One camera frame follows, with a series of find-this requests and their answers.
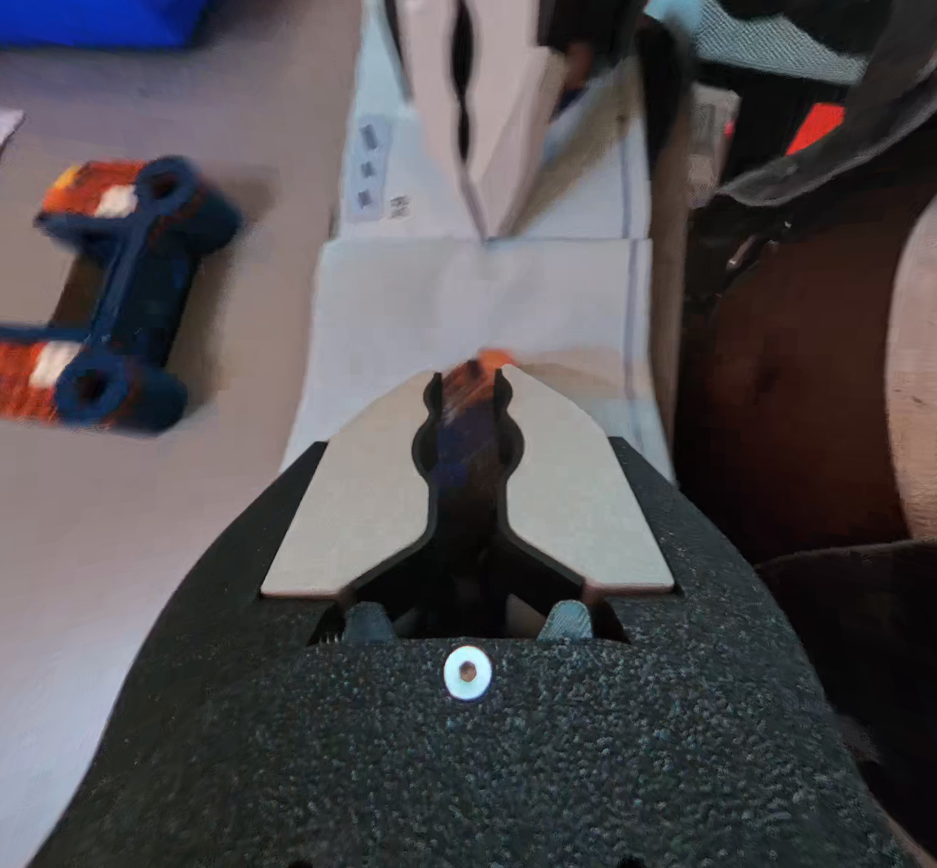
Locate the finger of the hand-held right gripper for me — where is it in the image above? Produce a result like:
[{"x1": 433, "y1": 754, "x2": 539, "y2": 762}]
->
[
  {"x1": 390, "y1": 0, "x2": 486, "y2": 237},
  {"x1": 463, "y1": 0, "x2": 570, "y2": 241}
]

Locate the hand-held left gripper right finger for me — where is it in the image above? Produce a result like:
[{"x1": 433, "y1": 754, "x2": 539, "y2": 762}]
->
[{"x1": 496, "y1": 364, "x2": 674, "y2": 601}]

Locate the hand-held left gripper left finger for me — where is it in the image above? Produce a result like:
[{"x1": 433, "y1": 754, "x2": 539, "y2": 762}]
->
[{"x1": 261, "y1": 370, "x2": 442, "y2": 599}]

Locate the blue and orange brick model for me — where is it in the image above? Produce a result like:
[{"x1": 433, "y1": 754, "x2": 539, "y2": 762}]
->
[{"x1": 0, "y1": 156, "x2": 244, "y2": 437}]

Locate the grey mesh chair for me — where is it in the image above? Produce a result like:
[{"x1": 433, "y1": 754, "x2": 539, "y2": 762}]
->
[{"x1": 648, "y1": 0, "x2": 871, "y2": 87}]

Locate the open instruction booklet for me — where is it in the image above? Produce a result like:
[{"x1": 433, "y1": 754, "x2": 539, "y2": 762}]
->
[{"x1": 282, "y1": 0, "x2": 740, "y2": 481}]

